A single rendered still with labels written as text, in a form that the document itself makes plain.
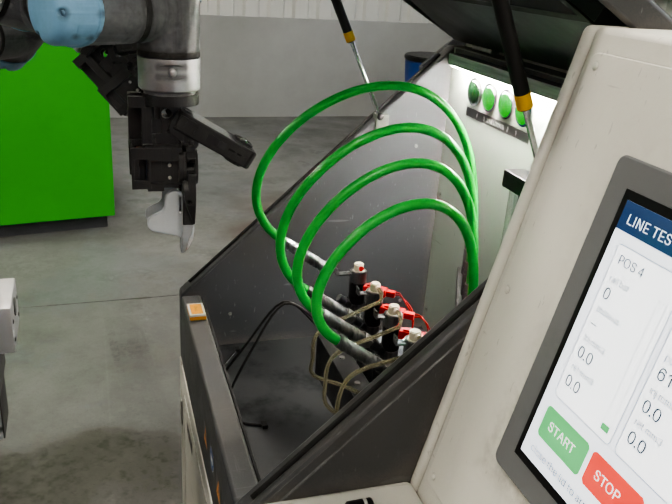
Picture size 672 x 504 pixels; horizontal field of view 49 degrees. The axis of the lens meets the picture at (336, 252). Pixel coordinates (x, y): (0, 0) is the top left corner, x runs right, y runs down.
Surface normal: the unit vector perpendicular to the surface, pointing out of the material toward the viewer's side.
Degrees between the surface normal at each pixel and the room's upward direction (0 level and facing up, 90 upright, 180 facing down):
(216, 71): 90
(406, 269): 90
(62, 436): 0
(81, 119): 90
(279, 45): 90
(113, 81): 77
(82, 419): 0
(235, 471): 0
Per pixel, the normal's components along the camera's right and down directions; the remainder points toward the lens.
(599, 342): -0.91, -0.17
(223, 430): 0.06, -0.93
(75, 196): 0.44, 0.36
